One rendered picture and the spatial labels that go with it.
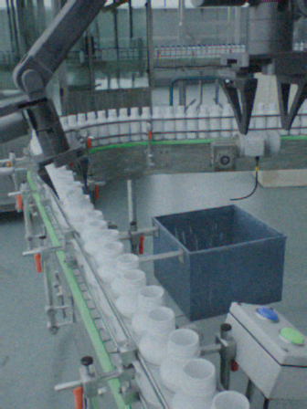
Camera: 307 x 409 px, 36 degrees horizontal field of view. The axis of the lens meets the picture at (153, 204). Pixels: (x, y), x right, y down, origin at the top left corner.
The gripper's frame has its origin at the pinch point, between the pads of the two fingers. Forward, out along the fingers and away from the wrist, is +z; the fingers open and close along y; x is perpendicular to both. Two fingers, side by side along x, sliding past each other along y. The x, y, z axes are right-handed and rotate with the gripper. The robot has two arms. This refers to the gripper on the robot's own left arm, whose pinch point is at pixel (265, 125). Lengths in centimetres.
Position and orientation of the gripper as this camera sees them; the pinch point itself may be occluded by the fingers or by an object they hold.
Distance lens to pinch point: 64.6
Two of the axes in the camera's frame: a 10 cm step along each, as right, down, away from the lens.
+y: 9.4, -1.4, 3.0
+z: 0.3, 9.4, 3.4
